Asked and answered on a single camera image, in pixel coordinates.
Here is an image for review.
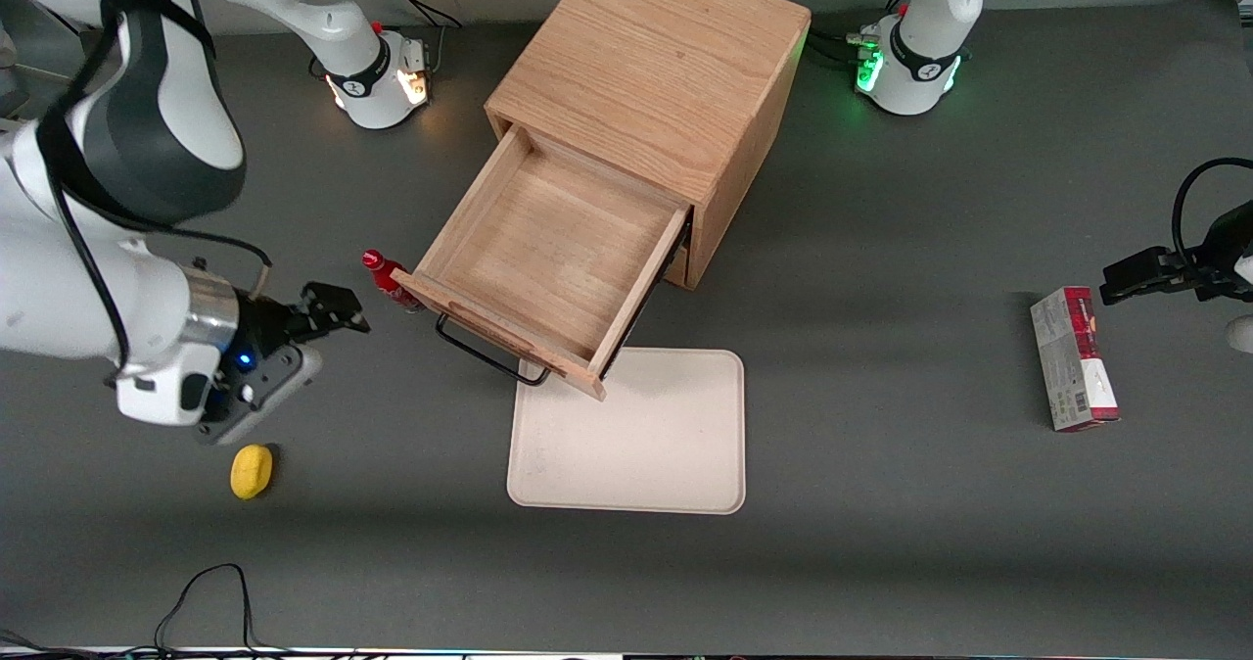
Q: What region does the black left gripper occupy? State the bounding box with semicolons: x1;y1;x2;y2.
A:
1100;200;1253;306

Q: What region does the yellow lemon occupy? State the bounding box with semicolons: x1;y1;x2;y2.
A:
230;444;275;500

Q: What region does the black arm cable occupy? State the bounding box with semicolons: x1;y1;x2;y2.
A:
1173;157;1253;271
39;0;273;367

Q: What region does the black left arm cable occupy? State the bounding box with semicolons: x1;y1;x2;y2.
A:
1173;157;1253;271

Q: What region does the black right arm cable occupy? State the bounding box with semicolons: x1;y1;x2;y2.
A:
39;0;273;367

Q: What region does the black right base cable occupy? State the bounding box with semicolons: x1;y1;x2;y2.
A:
375;0;463;88

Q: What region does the red cola bottle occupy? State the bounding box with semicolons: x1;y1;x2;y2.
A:
361;249;424;314

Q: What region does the black looped table cable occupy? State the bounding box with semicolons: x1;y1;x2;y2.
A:
154;563;258;653

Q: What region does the red plaid carton box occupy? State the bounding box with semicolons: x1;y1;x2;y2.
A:
1030;286;1121;433

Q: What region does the cream plastic tray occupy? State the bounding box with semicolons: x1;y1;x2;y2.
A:
506;347;747;516

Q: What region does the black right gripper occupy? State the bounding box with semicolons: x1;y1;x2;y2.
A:
230;282;372;377

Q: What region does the wooden drawer cabinet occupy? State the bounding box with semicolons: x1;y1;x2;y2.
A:
485;0;812;292

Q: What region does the wooden drawer with tray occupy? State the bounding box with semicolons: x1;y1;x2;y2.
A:
394;123;694;402

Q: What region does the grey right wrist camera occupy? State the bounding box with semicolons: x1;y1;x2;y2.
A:
194;345;325;447

